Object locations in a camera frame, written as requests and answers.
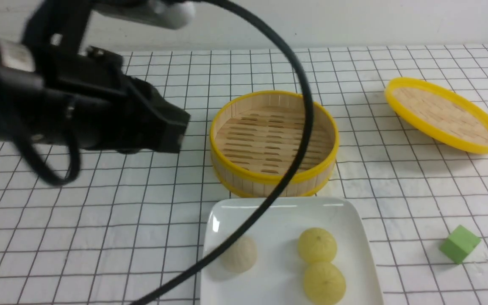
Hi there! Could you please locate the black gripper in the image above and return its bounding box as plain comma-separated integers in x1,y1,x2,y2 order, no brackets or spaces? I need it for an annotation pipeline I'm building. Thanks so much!
36,47,191,154

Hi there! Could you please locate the white steamed bun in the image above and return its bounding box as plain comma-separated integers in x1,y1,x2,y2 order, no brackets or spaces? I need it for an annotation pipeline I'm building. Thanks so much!
220,236,258,274

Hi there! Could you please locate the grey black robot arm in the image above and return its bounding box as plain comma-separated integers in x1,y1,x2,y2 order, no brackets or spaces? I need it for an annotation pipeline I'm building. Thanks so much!
0,39,191,154

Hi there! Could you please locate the white square plate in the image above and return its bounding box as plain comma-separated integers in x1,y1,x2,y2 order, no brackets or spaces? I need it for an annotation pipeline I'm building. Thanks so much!
201,197,385,305

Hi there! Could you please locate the yellow-green steamed bun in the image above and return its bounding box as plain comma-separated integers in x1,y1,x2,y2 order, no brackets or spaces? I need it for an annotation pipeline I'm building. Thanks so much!
297,227,338,264
302,262,347,305

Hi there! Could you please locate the white grid tablecloth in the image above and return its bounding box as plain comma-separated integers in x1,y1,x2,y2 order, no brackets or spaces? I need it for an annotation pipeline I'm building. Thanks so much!
0,44,488,305

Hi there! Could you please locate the bamboo steamer basket yellow rim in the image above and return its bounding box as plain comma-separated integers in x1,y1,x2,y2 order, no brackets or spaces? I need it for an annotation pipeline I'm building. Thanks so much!
209,91,339,197

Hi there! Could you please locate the bamboo steamer lid yellow rim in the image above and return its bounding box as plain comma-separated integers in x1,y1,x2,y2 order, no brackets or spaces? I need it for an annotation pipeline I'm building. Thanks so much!
385,77,488,155

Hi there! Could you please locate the green cube block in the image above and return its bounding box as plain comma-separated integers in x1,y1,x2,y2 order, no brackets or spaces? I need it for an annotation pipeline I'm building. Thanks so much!
439,225,482,265

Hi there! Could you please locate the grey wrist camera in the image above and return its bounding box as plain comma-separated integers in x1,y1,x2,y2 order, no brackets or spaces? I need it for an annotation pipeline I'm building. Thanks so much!
94,0,196,30

